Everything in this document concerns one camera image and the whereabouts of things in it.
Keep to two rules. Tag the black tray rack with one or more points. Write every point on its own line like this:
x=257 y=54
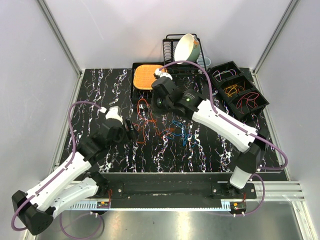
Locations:
x=184 y=77

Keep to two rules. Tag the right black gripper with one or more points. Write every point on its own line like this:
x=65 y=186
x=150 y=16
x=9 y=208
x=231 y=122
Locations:
x=155 y=96

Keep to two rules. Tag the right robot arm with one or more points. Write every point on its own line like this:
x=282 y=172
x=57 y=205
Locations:
x=192 y=105

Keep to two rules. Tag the black compartment bin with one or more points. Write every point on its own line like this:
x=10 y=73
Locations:
x=236 y=90

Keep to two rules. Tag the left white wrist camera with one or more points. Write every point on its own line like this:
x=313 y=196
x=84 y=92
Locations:
x=114 y=113

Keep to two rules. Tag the clear plastic cup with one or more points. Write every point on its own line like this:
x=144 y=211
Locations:
x=204 y=62

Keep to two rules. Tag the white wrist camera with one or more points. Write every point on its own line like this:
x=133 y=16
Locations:
x=159 y=73
x=114 y=113

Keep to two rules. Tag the slotted cable duct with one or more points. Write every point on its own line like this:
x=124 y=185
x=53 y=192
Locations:
x=155 y=205

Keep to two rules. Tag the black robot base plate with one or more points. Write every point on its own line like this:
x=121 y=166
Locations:
x=216 y=185

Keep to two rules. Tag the orange woven basket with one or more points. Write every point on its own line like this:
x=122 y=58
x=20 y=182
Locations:
x=144 y=76

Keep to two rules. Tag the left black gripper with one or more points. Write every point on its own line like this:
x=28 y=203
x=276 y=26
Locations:
x=131 y=132

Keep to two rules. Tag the cream ceramic bowl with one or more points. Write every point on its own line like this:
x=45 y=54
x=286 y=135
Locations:
x=187 y=49

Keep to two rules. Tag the right aluminium frame post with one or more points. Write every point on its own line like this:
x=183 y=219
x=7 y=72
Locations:
x=292 y=5

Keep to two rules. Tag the aluminium frame post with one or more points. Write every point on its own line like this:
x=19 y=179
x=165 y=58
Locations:
x=292 y=5
x=48 y=15

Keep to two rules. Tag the left aluminium frame post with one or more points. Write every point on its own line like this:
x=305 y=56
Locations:
x=48 y=15

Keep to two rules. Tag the black wire dish rack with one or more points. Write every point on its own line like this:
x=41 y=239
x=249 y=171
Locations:
x=169 y=46

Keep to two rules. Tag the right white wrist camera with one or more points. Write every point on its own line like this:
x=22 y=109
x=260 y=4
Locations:
x=159 y=73

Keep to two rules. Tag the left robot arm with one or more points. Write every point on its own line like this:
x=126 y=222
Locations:
x=39 y=206

